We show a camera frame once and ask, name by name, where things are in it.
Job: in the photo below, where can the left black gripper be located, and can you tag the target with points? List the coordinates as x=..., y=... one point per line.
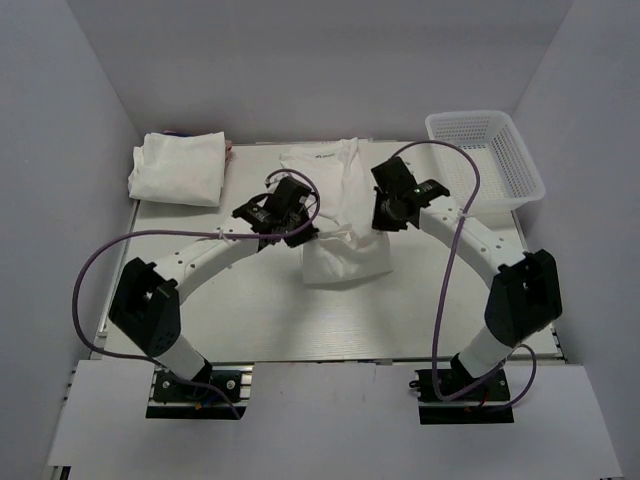
x=304, y=236

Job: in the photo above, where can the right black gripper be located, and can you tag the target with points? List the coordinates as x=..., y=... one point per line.
x=379, y=222

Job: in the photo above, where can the white printed cartoon t-shirt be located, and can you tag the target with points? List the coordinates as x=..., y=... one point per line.
x=347, y=247

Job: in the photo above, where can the white t-shirt stack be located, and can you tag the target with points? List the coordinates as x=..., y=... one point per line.
x=183, y=170

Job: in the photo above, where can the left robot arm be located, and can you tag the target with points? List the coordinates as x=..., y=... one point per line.
x=146, y=306

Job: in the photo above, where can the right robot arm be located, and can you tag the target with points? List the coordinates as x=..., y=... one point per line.
x=524, y=291

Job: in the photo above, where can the white plastic mesh basket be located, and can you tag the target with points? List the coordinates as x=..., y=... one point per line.
x=509, y=177

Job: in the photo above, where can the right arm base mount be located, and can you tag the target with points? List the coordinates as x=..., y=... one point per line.
x=481, y=406

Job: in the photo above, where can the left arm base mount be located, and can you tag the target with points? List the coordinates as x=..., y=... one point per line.
x=169, y=399

